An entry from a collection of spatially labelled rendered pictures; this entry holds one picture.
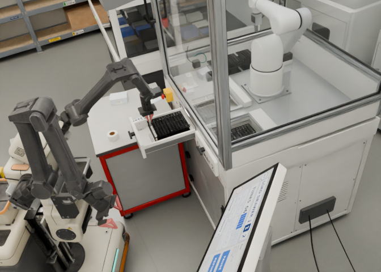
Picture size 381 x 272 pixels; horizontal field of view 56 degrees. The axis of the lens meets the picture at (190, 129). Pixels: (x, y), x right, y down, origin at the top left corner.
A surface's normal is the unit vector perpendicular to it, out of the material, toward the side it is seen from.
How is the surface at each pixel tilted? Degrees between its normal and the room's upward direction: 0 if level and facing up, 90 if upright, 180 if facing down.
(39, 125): 90
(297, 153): 90
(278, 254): 0
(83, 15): 89
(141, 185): 90
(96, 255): 0
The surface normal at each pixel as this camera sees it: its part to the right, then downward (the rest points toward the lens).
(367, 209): -0.10, -0.76
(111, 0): 0.36, 0.57
